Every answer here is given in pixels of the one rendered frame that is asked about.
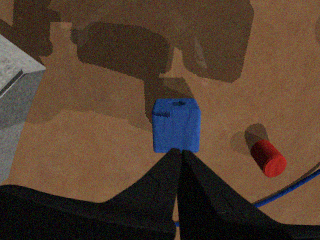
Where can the thin wooden stick with blue end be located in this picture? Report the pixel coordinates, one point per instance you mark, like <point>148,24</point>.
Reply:
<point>286,190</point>

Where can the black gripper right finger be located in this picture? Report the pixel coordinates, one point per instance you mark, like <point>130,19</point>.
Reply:
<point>209,209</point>

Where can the dark red cylinder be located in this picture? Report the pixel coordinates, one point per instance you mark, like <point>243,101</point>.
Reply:
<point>268,158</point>

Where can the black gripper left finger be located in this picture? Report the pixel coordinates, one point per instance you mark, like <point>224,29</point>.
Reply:
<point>141,212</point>

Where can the blue square block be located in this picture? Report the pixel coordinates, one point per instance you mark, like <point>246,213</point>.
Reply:
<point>176,123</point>

